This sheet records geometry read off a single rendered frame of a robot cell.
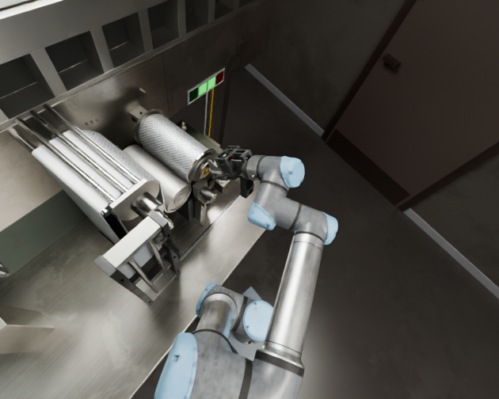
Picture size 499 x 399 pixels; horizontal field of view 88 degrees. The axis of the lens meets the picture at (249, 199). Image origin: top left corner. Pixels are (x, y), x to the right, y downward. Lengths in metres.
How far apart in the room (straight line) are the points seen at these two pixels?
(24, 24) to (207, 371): 0.77
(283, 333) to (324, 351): 1.66
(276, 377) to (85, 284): 0.86
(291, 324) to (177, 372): 0.22
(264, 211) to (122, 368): 0.77
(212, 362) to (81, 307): 0.76
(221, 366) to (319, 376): 1.71
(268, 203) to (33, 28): 0.64
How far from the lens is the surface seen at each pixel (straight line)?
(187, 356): 0.51
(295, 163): 0.64
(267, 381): 0.53
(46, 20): 0.82
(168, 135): 0.94
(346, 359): 2.29
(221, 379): 0.51
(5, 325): 0.97
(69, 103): 0.92
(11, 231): 1.13
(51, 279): 1.26
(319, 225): 0.65
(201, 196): 0.99
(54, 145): 0.81
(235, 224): 1.21
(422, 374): 2.62
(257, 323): 0.90
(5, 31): 0.79
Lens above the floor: 2.01
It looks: 60 degrees down
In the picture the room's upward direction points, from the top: 21 degrees clockwise
